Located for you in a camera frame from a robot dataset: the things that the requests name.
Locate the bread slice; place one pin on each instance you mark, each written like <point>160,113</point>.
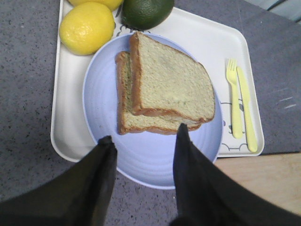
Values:
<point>167,82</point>
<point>129,123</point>

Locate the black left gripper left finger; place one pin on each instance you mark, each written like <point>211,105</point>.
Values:
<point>78,197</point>

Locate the white rectangular tray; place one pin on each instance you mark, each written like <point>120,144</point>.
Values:
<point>209,42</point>

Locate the yellow plastic fork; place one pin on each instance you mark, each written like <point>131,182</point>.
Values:
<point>231,76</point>

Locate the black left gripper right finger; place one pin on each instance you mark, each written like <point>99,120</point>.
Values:
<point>205,196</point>

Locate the wooden cutting board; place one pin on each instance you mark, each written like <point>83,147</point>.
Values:
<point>276,178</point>

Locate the green lime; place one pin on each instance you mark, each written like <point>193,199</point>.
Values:
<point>145,14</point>

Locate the yellow plastic knife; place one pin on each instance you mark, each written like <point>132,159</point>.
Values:
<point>245,94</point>

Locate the front yellow lemon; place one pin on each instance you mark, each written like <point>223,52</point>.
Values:
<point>86,28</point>

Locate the light blue plate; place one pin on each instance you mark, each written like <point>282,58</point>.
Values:
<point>146,158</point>

